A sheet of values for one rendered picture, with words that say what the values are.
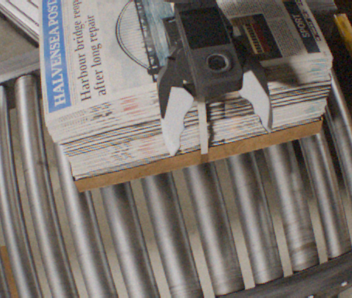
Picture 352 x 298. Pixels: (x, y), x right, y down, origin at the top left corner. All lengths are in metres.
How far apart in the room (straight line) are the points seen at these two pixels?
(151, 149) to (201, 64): 0.30
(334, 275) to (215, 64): 0.48
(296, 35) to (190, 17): 0.20
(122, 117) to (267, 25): 0.22
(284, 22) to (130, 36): 0.20
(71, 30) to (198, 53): 0.26
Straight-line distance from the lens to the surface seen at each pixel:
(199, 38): 0.60
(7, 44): 2.12
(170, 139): 0.71
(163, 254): 0.94
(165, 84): 0.67
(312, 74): 0.79
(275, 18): 0.80
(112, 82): 0.74
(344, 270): 0.95
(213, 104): 0.80
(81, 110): 0.74
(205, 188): 0.96
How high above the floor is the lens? 1.72
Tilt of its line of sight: 70 degrees down
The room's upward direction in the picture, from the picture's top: 7 degrees counter-clockwise
